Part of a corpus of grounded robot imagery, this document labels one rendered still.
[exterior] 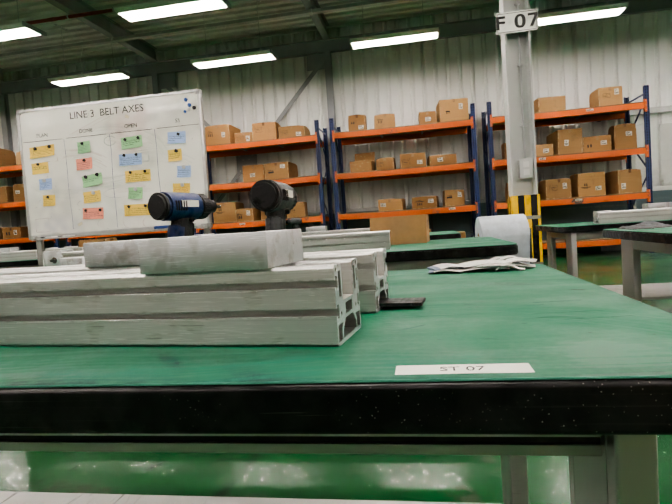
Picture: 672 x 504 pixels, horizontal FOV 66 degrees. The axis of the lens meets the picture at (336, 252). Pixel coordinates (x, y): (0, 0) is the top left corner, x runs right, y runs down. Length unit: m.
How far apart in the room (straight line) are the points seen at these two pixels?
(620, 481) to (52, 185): 4.30
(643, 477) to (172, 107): 3.81
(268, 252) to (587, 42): 11.76
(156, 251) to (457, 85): 11.06
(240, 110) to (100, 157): 8.08
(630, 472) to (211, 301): 0.43
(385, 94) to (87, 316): 10.98
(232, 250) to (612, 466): 0.41
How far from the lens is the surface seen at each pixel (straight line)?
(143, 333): 0.65
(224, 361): 0.53
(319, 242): 2.34
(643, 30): 12.52
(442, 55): 11.70
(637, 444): 0.53
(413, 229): 2.74
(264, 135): 10.81
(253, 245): 0.55
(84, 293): 0.70
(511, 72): 6.70
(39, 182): 4.59
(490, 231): 4.29
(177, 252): 0.60
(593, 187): 10.77
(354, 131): 10.31
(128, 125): 4.20
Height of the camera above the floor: 0.91
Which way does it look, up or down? 3 degrees down
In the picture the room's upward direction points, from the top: 4 degrees counter-clockwise
